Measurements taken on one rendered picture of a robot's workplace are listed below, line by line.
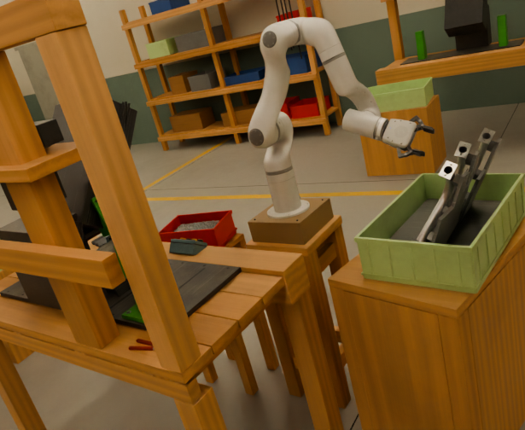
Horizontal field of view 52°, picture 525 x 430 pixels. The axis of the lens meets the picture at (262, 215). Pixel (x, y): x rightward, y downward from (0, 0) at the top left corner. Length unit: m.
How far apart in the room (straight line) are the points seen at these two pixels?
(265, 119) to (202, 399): 1.08
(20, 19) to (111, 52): 8.52
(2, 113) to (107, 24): 8.23
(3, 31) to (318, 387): 1.68
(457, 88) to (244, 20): 3.11
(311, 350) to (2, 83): 1.43
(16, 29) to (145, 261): 0.65
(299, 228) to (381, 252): 0.42
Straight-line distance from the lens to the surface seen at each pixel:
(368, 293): 1.97
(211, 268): 2.13
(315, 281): 2.28
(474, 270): 1.82
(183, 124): 8.60
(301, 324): 2.12
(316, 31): 2.03
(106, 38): 9.97
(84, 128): 1.39
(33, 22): 1.42
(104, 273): 1.53
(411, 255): 1.87
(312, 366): 2.24
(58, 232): 1.77
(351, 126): 2.04
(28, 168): 1.62
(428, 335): 1.93
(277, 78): 2.13
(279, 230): 2.26
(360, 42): 7.41
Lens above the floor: 1.80
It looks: 21 degrees down
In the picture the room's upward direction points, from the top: 15 degrees counter-clockwise
